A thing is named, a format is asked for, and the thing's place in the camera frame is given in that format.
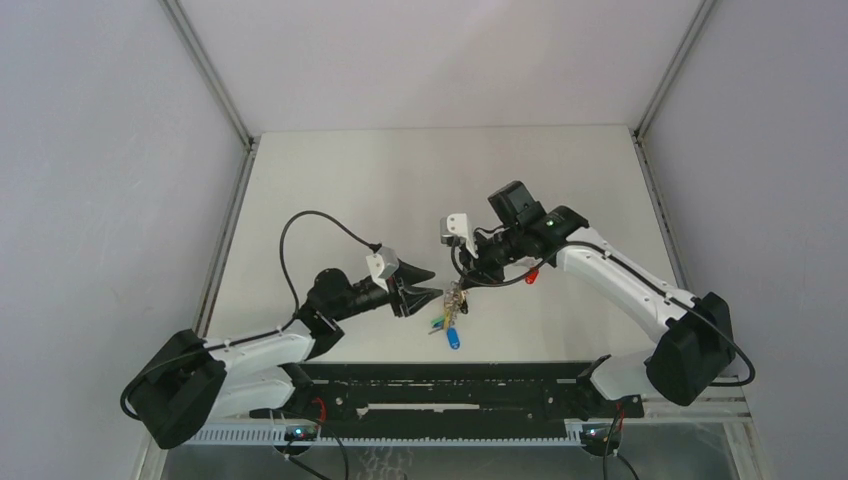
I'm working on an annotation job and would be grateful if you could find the right black camera cable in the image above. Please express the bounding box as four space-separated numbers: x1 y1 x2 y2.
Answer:
450 241 757 388

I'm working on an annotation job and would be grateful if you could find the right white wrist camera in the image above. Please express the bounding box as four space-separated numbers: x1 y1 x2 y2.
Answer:
440 213 479 259

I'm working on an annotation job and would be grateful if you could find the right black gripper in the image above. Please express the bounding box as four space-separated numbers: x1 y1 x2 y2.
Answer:
457 226 525 290

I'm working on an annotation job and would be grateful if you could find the right aluminium frame post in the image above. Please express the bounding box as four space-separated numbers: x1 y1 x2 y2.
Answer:
633 0 721 144

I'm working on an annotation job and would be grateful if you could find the left black camera cable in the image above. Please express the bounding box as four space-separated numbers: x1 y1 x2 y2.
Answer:
278 210 384 319

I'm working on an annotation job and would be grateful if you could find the aluminium frame post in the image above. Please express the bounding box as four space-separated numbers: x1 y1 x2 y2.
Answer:
633 0 721 144
160 0 258 152

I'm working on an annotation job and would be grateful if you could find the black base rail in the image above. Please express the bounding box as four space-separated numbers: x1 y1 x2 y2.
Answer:
192 360 647 442

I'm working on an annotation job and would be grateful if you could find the black camera cable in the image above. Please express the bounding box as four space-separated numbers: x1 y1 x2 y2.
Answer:
450 241 757 388
278 210 384 319

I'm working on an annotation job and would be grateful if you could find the metal key organizer ring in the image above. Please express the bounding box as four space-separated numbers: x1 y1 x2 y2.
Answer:
427 280 470 351

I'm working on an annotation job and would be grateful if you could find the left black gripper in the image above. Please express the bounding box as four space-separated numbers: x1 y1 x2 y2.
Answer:
330 257 441 322

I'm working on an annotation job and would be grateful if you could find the left aluminium frame post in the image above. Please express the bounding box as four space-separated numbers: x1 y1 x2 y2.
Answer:
160 0 258 152

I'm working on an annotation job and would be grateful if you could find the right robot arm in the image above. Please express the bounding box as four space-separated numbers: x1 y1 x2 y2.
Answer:
441 181 757 416

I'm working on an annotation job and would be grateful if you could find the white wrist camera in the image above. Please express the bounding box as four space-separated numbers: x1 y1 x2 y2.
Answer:
365 246 399 292
440 213 479 259

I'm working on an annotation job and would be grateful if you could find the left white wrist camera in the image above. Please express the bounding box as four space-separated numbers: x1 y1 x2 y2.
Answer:
365 246 399 292

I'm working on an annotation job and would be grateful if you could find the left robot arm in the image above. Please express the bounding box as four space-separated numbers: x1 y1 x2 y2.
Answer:
119 262 443 449

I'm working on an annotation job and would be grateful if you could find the red tagged key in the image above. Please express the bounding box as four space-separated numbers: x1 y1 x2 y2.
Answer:
524 267 539 285

